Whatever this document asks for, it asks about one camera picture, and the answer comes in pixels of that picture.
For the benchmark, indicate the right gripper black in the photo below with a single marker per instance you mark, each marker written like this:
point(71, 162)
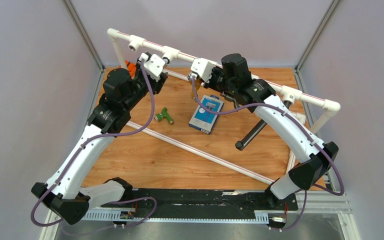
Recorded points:
point(215, 70)

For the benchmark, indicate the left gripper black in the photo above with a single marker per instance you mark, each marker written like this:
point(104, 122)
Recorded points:
point(157, 85)

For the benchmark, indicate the chrome metal faucet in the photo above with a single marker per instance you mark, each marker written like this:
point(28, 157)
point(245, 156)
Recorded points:
point(166, 60)

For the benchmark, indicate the green plastic faucet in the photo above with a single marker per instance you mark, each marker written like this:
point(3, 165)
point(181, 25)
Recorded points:
point(164, 115)

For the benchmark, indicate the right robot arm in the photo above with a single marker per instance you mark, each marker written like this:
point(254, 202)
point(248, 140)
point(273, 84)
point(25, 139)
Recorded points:
point(234, 79)

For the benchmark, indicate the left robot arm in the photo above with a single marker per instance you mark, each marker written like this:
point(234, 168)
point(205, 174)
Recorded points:
point(63, 193)

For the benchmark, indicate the dark grey short faucet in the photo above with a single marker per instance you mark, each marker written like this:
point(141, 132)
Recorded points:
point(231, 99)

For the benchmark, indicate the blue razor box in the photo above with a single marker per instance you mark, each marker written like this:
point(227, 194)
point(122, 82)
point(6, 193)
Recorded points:
point(203, 120)

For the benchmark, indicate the dark grey long faucet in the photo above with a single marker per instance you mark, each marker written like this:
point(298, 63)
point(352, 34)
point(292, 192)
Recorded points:
point(242, 144)

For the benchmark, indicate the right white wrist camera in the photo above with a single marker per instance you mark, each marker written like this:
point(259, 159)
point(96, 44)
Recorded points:
point(202, 67)

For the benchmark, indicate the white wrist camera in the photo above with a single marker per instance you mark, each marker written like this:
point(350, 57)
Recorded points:
point(153, 64)
point(202, 67)

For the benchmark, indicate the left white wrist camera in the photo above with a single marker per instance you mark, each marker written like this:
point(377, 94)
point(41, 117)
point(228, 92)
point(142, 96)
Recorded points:
point(153, 64)

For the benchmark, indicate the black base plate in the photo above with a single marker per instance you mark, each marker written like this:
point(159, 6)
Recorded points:
point(204, 203)

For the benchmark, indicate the aluminium frame rail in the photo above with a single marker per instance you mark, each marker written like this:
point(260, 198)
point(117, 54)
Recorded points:
point(310, 202)

